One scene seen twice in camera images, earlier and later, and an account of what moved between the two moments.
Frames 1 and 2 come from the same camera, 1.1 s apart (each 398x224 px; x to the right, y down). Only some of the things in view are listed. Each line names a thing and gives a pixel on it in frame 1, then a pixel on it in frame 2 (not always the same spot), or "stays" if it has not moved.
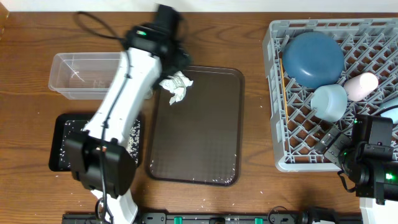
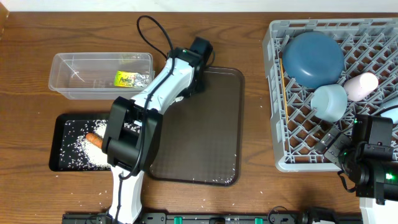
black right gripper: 333,153 stays
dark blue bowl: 313,58 stays
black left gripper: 186,60 → 187,94
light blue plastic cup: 393,113 stays
